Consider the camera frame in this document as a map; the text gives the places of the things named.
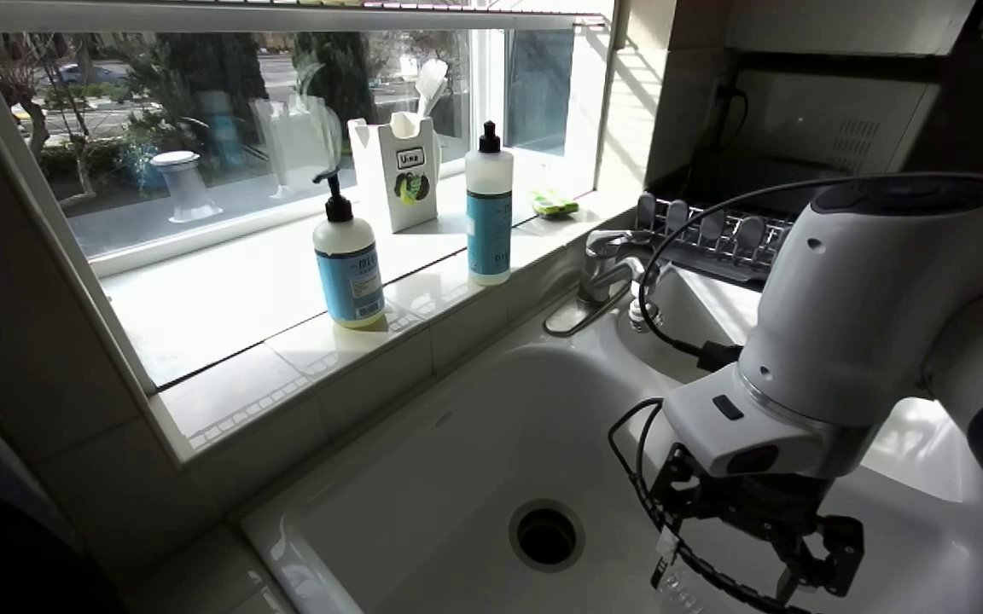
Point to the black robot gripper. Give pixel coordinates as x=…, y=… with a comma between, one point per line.
x=743, y=491

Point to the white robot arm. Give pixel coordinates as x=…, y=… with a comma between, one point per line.
x=879, y=295

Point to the dark round sink drain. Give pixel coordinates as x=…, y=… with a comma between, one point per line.
x=545, y=538

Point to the chrome sink faucet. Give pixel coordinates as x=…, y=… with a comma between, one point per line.
x=602, y=278

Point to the white double basin sink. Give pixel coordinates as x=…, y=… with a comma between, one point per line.
x=433, y=491

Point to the teal label dish soap bottle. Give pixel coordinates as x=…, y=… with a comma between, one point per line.
x=490, y=218

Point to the white pump soap bottle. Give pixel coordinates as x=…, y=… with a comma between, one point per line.
x=349, y=267

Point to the kitchen window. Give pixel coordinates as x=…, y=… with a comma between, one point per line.
x=230, y=172

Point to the green sponge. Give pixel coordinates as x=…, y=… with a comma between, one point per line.
x=556, y=210

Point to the white carton with green print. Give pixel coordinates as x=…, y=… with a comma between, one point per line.
x=396, y=172

